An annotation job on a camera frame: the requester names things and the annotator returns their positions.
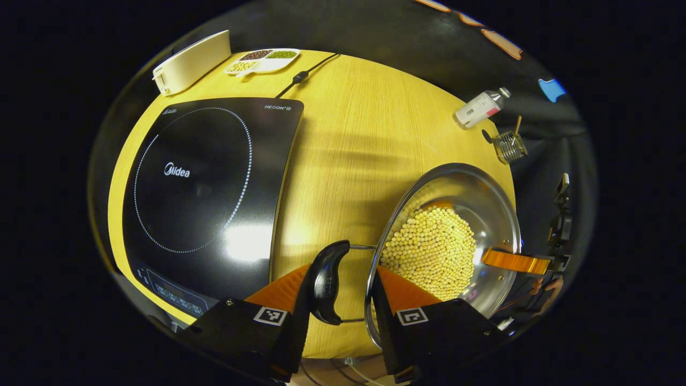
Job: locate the white divided bean dish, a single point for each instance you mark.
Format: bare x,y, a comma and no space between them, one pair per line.
262,61

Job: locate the pile of yellow soybeans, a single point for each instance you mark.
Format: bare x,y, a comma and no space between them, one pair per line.
434,252

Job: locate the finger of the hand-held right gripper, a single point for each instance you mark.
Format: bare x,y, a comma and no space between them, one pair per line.
514,261

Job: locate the small black disc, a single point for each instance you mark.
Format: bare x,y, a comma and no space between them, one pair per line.
486,136

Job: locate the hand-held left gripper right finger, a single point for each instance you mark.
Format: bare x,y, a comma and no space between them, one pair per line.
388,343

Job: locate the glass jar with wooden stick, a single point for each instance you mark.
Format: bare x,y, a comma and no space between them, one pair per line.
510,147

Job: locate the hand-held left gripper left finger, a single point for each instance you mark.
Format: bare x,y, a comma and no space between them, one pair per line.
299,343

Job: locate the clear bottle with silver cap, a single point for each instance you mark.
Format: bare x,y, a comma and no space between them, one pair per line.
477,110

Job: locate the white toaster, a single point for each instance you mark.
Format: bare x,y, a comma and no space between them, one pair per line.
193,61

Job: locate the black induction cooktop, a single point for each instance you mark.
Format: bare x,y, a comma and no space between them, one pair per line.
203,203

